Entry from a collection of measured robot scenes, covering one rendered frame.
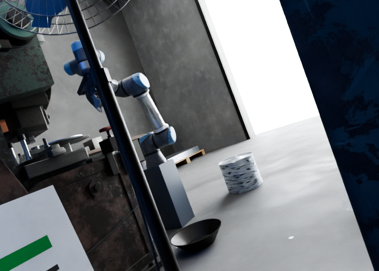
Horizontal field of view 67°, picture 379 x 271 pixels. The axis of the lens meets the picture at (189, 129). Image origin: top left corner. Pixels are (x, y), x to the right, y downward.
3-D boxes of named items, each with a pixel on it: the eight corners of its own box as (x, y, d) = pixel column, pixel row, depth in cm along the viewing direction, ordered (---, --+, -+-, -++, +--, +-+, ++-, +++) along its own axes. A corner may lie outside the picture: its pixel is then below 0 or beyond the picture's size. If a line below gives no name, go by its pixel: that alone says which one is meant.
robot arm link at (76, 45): (89, 41, 146) (78, 37, 138) (97, 61, 146) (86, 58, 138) (77, 47, 148) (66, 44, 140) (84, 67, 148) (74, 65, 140)
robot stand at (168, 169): (175, 219, 218) (154, 164, 218) (194, 216, 208) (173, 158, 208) (162, 231, 202) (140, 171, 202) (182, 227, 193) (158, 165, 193)
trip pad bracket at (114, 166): (119, 172, 150) (106, 137, 150) (131, 169, 144) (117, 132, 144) (110, 176, 146) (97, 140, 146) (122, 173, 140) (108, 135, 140)
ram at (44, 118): (43, 129, 161) (25, 80, 161) (55, 121, 152) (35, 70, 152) (10, 137, 147) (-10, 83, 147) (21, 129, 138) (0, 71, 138)
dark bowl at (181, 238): (195, 231, 178) (191, 220, 178) (235, 227, 160) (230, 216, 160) (163, 258, 155) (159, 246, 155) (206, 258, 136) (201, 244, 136)
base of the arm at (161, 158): (155, 164, 216) (150, 151, 216) (170, 159, 208) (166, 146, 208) (142, 170, 203) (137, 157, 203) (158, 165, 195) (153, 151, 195)
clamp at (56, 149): (50, 160, 143) (43, 140, 143) (66, 152, 133) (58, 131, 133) (38, 163, 139) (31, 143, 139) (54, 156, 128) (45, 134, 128)
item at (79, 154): (51, 174, 172) (47, 164, 172) (89, 158, 144) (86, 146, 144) (-5, 194, 148) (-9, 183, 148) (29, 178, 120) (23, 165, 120)
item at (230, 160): (220, 161, 253) (220, 160, 253) (252, 151, 246) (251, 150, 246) (216, 168, 225) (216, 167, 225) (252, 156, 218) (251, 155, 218)
